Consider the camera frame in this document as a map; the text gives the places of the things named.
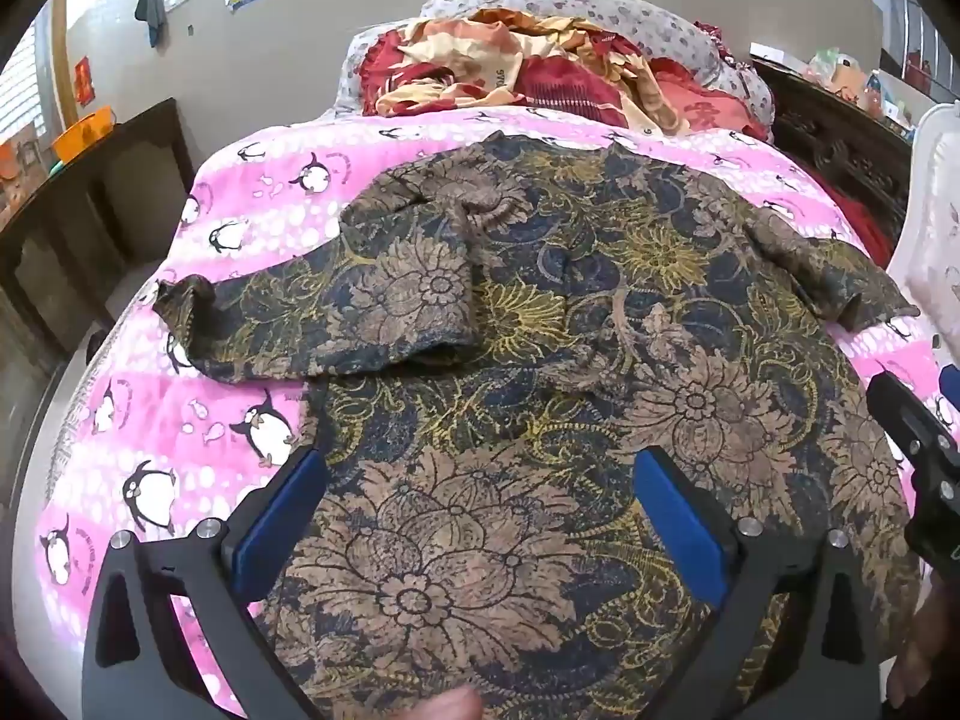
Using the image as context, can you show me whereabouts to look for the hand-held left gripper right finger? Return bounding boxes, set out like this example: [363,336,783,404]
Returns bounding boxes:
[632,445,882,720]

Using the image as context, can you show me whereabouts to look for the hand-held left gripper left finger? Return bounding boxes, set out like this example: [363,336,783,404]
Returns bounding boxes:
[79,446,331,720]

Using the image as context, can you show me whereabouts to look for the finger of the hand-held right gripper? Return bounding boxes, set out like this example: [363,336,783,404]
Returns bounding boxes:
[866,370,960,466]

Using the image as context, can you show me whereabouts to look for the brown floral patterned shirt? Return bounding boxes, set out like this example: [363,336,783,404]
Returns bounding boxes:
[154,131,923,720]

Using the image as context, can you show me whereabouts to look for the person's right forearm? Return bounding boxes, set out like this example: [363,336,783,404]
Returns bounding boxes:
[887,641,937,712]

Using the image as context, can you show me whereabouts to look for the person's left hand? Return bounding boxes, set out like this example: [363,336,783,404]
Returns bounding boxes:
[407,686,482,720]

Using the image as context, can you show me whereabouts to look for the pink penguin print blanket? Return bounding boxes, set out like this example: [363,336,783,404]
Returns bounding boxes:
[34,105,960,720]

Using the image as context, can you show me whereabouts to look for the white ornate chair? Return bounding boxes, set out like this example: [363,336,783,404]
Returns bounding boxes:
[885,101,960,421]

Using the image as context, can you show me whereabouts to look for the dark carved wooden headboard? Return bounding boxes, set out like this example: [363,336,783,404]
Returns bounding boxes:
[750,60,912,271]

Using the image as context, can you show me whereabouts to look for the clutter of bottles and packets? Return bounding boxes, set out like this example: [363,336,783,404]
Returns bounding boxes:
[806,49,912,128]

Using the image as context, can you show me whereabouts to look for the dark wooden side cabinet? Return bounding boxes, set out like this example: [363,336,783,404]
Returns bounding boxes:
[0,97,200,406]

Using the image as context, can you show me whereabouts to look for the orange plastic basin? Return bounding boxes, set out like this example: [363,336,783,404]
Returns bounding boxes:
[51,106,117,164]

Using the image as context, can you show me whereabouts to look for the white floral pillow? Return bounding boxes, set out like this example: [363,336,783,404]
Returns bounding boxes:
[334,0,777,143]

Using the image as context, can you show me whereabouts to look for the red and yellow floral blanket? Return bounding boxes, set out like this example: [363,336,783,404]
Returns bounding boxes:
[358,7,770,140]

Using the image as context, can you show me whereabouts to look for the window blinds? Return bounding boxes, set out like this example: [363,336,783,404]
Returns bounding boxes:
[0,15,61,143]

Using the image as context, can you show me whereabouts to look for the chrome wire rack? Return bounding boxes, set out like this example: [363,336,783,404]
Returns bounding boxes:
[881,0,960,102]

